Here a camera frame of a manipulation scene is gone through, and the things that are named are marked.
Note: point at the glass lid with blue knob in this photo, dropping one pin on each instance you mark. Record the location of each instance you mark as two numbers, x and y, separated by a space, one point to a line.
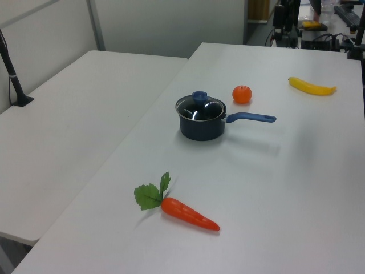
199 97

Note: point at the dark blue saucepan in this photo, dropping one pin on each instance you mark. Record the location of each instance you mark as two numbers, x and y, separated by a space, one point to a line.
199 129

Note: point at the orange toy mandarin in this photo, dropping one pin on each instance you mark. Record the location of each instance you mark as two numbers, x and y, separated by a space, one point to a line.
242 94

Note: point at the orange toy carrot with leaves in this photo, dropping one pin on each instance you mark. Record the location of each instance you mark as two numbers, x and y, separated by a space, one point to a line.
185 212

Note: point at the yellow toy banana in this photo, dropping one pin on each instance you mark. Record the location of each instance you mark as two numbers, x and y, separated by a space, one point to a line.
309 87

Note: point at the light wooden cabinet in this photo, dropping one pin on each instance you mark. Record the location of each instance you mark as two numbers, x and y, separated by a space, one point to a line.
258 10

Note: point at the black equipment stand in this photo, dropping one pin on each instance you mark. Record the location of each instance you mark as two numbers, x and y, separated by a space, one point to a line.
280 20

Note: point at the black electronics box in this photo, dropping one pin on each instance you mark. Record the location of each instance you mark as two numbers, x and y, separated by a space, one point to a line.
319 45

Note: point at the yellow box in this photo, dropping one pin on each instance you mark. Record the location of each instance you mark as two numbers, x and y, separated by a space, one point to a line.
311 24

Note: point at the black clamp stand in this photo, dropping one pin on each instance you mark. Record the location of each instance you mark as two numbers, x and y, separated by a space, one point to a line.
356 48

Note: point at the black keyboard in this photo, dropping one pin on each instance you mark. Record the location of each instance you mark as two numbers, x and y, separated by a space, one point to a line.
348 15

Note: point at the black camera pole with base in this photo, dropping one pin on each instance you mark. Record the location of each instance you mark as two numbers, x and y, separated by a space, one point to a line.
12 78

